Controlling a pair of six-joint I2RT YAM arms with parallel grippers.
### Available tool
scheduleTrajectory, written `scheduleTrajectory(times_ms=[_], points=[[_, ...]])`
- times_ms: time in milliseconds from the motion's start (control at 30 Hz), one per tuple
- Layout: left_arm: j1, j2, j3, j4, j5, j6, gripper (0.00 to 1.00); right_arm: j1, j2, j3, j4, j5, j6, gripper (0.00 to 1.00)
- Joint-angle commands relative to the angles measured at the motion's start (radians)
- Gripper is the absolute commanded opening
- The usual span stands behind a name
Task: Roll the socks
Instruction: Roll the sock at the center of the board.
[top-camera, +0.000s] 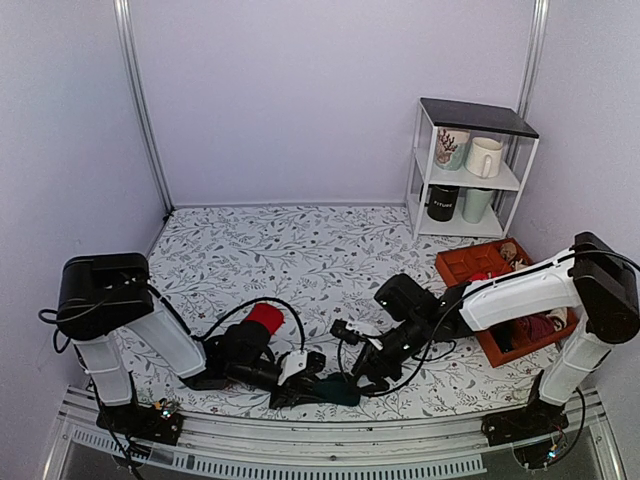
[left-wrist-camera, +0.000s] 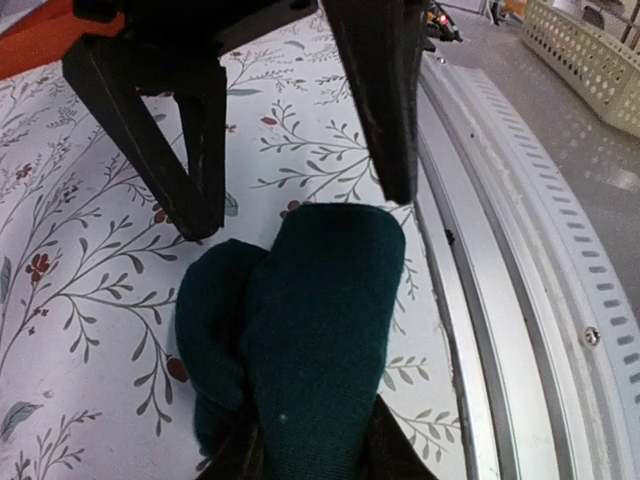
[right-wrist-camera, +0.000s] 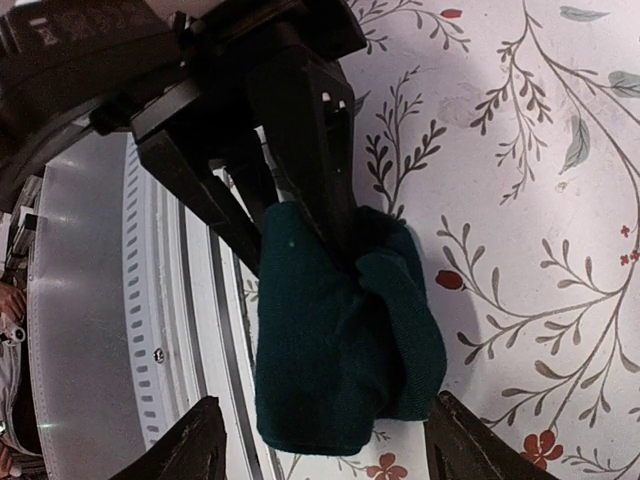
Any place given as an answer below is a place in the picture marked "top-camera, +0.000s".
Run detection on left aluminium frame post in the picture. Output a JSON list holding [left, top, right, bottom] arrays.
[[113, 0, 175, 217]]

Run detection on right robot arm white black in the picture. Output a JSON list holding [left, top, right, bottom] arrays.
[[352, 232, 639, 436]]

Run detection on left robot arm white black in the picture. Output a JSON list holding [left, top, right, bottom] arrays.
[[55, 253, 326, 434]]

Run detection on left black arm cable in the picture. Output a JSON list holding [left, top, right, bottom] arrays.
[[38, 279, 307, 354]]

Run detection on floral ceramic mug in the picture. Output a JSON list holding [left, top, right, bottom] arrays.
[[435, 127, 471, 171]]

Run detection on red snowflake rolled sock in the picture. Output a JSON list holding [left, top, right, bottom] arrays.
[[468, 271, 502, 282]]

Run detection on beige rolled sock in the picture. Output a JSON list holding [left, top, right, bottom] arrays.
[[499, 242, 530, 271]]

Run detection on white wire shelf rack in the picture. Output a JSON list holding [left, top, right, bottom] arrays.
[[405, 98, 540, 239]]

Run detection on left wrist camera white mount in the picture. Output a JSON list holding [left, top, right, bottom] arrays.
[[277, 350, 326, 386]]

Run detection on pale green cup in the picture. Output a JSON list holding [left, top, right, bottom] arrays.
[[462, 188, 494, 224]]

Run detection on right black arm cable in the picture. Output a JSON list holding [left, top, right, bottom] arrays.
[[337, 247, 640, 399]]

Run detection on dark green reindeer sock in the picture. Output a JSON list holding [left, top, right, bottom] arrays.
[[313, 372, 361, 407]]

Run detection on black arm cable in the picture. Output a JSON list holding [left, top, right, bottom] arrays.
[[337, 247, 640, 399], [38, 279, 307, 354]]

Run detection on white ribbed mug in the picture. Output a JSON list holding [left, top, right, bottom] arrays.
[[465, 137, 504, 179]]

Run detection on floral patterned table mat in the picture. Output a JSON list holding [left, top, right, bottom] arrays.
[[97, 205, 569, 421]]

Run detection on black mug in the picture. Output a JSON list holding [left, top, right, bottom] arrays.
[[427, 185, 459, 222]]

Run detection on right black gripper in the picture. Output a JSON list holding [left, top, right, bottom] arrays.
[[347, 313, 431, 395]]

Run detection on aluminium frame post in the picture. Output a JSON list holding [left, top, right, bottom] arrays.
[[113, 0, 175, 217], [517, 0, 550, 119]]

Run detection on front aluminium rail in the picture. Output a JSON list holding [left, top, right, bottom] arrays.
[[37, 389, 632, 479]]

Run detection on right aluminium frame post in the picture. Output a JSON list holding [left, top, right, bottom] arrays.
[[517, 0, 550, 119]]

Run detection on orange compartment organizer tray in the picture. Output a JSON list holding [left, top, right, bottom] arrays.
[[436, 238, 578, 368]]

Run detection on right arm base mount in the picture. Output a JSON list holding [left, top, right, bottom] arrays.
[[481, 372, 569, 470]]

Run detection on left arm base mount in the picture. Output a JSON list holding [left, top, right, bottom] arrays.
[[94, 377, 184, 446]]

